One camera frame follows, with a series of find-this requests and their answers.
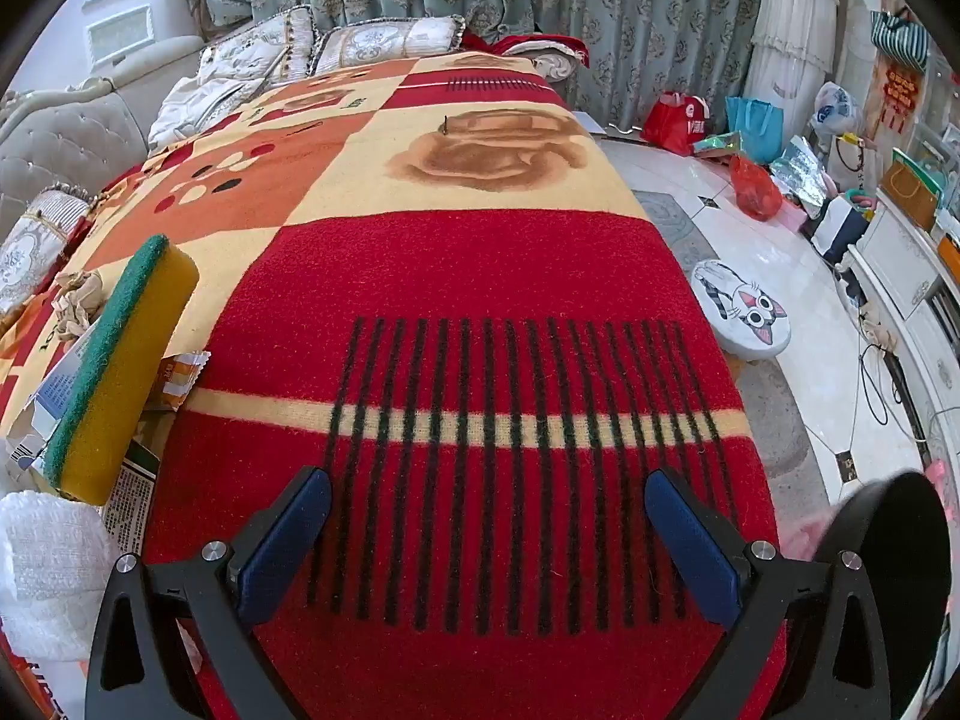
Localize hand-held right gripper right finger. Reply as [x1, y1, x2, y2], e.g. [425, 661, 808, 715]
[643, 467, 890, 720]

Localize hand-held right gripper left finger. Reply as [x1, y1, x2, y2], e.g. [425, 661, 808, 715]
[85, 466, 333, 720]

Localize orange white sachet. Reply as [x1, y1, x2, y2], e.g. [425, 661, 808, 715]
[152, 349, 209, 412]

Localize yellow green sponge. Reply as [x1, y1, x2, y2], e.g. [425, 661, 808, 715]
[43, 234, 201, 505]

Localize green white carton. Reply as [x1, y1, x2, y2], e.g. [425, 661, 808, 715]
[100, 441, 160, 557]

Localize white textured cloth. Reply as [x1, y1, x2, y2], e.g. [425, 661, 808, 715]
[0, 491, 122, 662]

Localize cat print round stool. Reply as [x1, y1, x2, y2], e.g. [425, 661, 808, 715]
[688, 258, 790, 359]

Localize torn white blue box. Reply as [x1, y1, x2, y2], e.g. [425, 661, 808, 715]
[6, 326, 102, 482]

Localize crumpled brown paper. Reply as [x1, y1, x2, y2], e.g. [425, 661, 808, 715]
[51, 268, 107, 340]

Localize red orange printed blanket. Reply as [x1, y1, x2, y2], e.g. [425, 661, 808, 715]
[0, 52, 788, 720]

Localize white low cabinet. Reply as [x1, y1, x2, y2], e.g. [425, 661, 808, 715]
[846, 199, 960, 470]

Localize navy white bag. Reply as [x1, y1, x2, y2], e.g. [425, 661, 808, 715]
[808, 197, 872, 265]

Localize red plastic bag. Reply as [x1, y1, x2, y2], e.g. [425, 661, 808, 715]
[730, 154, 785, 224]

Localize silver foil bag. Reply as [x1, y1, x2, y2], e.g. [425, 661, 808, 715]
[771, 137, 827, 209]

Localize striped round-print cushion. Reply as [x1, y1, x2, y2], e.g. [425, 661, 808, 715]
[0, 190, 92, 317]

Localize brown paper bag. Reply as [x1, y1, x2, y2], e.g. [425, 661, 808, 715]
[880, 160, 940, 231]

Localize teal shopping bag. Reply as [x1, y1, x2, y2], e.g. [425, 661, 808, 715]
[724, 96, 786, 166]

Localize red shopping bag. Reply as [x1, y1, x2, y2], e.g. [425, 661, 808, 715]
[640, 90, 711, 156]

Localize white folded quilt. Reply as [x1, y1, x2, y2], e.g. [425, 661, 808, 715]
[148, 73, 265, 152]

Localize white blue plastic bag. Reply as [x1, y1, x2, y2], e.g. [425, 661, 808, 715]
[813, 81, 865, 142]

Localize grey tufted headboard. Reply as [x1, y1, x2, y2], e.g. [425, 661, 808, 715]
[0, 36, 205, 200]

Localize red hanging ornament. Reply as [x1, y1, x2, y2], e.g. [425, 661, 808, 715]
[872, 64, 921, 160]

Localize embroidered square pillow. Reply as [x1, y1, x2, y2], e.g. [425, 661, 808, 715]
[197, 4, 317, 85]

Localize embroidered long pillow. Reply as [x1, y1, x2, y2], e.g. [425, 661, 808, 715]
[313, 13, 471, 77]

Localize red white folded blanket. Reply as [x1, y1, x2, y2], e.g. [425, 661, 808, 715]
[460, 32, 591, 85]

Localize green striped bag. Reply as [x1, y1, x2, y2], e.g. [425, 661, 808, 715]
[868, 10, 932, 70]

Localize black cable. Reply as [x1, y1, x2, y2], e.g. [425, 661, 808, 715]
[857, 343, 914, 430]

